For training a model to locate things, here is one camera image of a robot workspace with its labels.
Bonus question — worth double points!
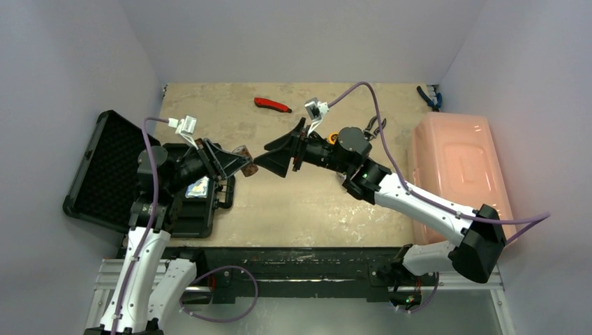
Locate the black handled pliers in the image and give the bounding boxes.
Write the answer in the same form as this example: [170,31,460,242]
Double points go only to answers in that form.
[363,116,387,141]

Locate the pink plastic storage bin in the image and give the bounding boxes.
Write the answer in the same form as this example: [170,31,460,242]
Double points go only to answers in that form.
[408,112,513,220]

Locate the aluminium frame rail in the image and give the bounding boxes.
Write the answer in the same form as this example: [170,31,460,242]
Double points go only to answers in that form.
[85,259,517,334]

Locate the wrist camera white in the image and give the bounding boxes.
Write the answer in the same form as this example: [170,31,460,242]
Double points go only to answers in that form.
[304,98,330,136]
[168,115,198,149]

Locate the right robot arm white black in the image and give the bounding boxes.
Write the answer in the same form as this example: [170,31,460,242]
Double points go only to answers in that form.
[254,119,506,284]

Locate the red utility knife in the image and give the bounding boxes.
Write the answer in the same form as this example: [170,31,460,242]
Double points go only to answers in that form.
[253,97,293,114]

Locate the blue handled pliers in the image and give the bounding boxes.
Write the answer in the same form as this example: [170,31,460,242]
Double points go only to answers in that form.
[416,85,443,112]

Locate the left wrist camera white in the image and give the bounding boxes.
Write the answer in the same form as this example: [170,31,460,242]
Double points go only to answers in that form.
[168,115,198,149]

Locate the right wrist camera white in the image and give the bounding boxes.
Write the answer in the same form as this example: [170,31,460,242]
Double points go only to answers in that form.
[304,98,330,136]

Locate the black poker set case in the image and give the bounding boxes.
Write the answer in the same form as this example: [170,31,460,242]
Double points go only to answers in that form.
[62,110,236,239]

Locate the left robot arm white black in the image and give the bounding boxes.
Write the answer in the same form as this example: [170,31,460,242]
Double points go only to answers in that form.
[84,139,253,334]

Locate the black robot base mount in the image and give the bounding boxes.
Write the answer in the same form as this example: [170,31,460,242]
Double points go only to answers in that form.
[162,247,436,306]

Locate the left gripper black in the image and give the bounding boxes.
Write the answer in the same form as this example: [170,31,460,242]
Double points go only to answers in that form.
[165,137,249,194]

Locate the brown black poker chip stack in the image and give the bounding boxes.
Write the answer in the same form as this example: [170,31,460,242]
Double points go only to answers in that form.
[232,145,258,177]

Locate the blue playing card deck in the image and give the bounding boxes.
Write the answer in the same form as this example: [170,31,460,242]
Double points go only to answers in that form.
[185,177,209,199]

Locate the yellow tape measure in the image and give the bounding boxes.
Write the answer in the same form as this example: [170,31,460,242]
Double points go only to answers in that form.
[327,133,338,144]

